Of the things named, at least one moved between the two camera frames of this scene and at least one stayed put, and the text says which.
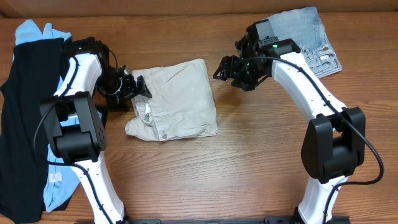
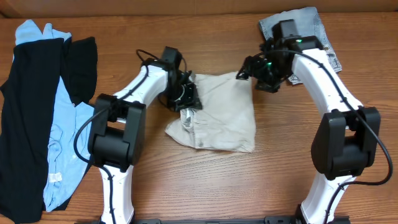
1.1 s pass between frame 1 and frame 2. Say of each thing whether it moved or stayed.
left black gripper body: moved
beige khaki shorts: moved
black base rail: stayed
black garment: stayed
